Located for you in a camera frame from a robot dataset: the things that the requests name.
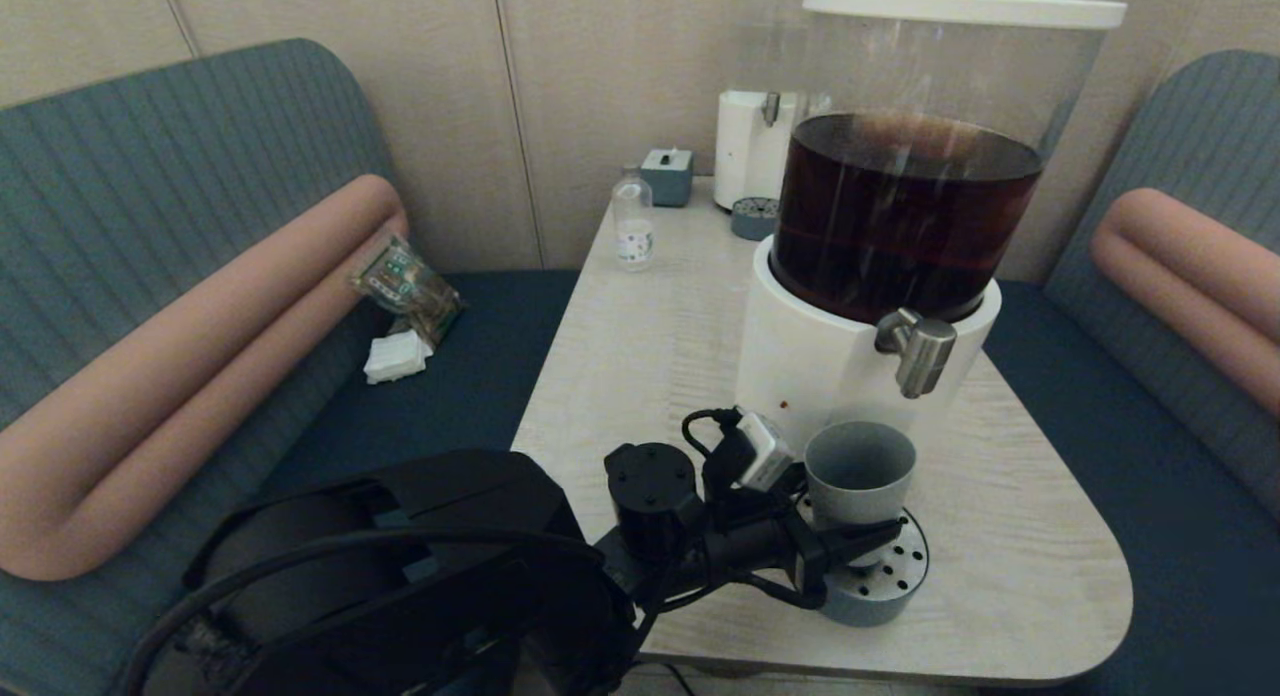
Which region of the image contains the grey plastic cup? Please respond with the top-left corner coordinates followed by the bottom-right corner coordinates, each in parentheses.
top-left (805, 421), bottom-right (918, 567)

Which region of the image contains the large metal dispenser tap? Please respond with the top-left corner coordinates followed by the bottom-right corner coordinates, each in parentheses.
top-left (875, 308), bottom-right (958, 399)

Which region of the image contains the large blue-grey perforated drip tray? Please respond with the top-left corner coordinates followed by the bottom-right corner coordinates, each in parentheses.
top-left (790, 496), bottom-right (931, 629)

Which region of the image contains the large dispenser with dark tea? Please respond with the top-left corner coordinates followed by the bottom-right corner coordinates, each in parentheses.
top-left (735, 16), bottom-right (1111, 457)

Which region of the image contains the small blue-grey drip tray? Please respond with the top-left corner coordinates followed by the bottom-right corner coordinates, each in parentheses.
top-left (730, 197), bottom-right (780, 242)

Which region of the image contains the small clear bottle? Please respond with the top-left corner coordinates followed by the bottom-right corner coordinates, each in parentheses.
top-left (612, 166), bottom-right (655, 272)

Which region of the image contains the empty blue bench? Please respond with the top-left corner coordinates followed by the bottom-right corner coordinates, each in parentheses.
top-left (985, 48), bottom-right (1280, 696)

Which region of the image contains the grey tissue box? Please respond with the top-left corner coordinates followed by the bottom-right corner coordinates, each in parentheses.
top-left (640, 148), bottom-right (695, 208)

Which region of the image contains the small clear water dispenser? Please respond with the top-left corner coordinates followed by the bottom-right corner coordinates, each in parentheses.
top-left (714, 0), bottom-right (833, 213)

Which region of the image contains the white napkin stack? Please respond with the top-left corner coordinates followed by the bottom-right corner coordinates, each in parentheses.
top-left (363, 328), bottom-right (435, 385)

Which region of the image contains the short pink bolster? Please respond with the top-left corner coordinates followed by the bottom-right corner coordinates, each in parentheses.
top-left (1090, 187), bottom-right (1280, 419)

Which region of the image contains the green snack packet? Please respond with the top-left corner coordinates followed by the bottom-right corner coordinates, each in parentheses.
top-left (352, 234), bottom-right (466, 349)

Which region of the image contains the large white dispenser lid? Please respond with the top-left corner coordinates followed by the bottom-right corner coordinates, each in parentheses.
top-left (803, 0), bottom-right (1128, 30)

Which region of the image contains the long folded pink bolster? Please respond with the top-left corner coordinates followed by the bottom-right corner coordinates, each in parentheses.
top-left (0, 174), bottom-right (411, 582)

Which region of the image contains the blue bench with snack packet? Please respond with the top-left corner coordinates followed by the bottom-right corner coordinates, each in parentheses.
top-left (0, 38), bottom-right (581, 696)

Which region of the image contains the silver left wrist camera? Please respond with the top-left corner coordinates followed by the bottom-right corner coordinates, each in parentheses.
top-left (735, 411), bottom-right (798, 493)

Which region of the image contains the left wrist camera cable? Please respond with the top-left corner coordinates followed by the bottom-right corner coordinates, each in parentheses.
top-left (682, 408), bottom-right (746, 462)

